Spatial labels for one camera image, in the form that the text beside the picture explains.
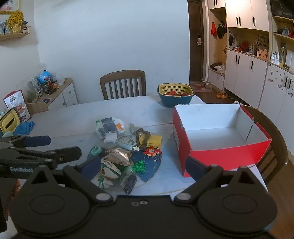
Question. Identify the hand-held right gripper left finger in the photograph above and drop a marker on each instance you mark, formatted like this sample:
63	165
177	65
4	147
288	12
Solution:
91	167

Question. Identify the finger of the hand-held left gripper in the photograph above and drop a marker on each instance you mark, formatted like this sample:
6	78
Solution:
38	140
62	155

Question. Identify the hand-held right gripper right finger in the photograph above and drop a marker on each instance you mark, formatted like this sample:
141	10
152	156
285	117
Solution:
195	169

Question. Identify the white pouch with green print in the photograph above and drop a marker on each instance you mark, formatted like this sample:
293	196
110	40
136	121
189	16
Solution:
102	182

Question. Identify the red cardboard box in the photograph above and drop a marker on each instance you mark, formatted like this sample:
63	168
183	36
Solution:
190	147

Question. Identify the shiny foil packet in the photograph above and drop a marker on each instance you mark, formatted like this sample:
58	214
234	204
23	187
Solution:
117	157

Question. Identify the light blue glucose meter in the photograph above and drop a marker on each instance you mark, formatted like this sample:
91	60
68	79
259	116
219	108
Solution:
126	142

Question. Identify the white plastic bag packet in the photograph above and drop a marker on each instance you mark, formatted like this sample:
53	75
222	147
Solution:
110	125

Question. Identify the red ornament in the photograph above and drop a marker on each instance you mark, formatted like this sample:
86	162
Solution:
151	152

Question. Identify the small yellow box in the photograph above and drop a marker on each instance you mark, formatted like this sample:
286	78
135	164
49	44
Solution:
155	141

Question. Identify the small teal gadget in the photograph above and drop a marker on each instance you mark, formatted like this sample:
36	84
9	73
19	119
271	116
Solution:
95	151

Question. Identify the white printed pouch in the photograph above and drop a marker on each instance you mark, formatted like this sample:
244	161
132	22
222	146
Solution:
110	170

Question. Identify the blue cloth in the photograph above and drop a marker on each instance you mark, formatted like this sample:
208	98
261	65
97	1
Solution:
24	127

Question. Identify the open cardboard carton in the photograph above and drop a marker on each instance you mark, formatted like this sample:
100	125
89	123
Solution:
38	106

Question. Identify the white tissue pack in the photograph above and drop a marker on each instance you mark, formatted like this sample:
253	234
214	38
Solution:
110	137

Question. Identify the yellow tissue box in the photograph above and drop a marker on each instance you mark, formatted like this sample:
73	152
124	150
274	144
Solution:
4	121

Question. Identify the black packet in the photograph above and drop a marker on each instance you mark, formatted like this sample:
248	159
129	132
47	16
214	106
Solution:
128	183

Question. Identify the red printed bag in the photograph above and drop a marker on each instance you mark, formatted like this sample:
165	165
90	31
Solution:
16	101

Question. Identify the white sideboard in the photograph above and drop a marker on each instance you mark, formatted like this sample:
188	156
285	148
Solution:
69	94

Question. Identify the white paper sheet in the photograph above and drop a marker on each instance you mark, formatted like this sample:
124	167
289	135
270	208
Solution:
255	174

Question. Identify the blue toy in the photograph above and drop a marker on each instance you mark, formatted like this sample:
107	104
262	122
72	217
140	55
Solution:
43	77

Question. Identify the yellow and blue strainer basket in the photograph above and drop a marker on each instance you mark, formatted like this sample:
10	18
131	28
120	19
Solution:
174	101

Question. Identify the orange slipper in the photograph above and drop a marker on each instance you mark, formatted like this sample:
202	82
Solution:
218	95
224	95

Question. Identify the pile of strawberries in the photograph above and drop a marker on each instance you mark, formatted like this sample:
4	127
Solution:
172	93

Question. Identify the patterned door rug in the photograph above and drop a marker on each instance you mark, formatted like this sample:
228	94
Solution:
197	87

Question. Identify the wooden slatted chair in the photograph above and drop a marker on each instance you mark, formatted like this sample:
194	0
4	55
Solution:
275	137
121	74

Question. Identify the dark cloth bundle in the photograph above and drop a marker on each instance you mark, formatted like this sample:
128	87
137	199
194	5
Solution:
217	66

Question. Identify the dark wooden door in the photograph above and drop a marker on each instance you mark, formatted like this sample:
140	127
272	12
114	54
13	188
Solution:
195	57

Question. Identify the gold ornament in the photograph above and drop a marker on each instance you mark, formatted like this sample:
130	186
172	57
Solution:
16	21

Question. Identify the red hat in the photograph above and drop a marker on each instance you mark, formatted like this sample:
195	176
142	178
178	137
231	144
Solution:
213	29

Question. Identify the black cap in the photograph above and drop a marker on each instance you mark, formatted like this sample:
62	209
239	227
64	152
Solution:
221	28

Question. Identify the wooden wall shelf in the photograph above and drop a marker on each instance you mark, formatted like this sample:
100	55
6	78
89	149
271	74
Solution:
13	36

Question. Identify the white wall cabinet unit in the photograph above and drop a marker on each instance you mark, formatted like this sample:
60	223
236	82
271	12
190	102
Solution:
243	69

